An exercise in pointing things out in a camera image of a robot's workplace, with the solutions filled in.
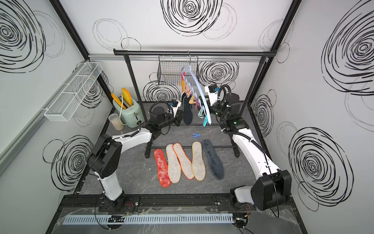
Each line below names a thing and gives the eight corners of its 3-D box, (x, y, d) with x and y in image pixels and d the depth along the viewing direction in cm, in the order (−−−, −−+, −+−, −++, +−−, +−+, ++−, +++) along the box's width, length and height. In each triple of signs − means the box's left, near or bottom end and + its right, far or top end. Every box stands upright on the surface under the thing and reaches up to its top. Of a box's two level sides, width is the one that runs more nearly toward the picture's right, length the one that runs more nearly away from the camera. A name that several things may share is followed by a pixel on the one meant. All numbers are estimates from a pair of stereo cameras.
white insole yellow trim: (192, 180, 83) (192, 179, 81) (191, 143, 98) (191, 141, 96) (205, 180, 83) (206, 179, 81) (203, 143, 98) (203, 141, 96)
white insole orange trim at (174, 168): (171, 184, 81) (170, 183, 79) (163, 147, 96) (163, 145, 94) (183, 180, 83) (183, 179, 81) (173, 145, 97) (173, 143, 95)
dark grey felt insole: (213, 181, 83) (214, 180, 81) (201, 142, 99) (201, 140, 97) (226, 178, 84) (227, 176, 82) (212, 140, 100) (213, 138, 98)
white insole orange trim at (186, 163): (187, 181, 83) (187, 179, 80) (172, 146, 97) (171, 144, 94) (197, 175, 85) (198, 174, 82) (181, 143, 99) (180, 140, 96)
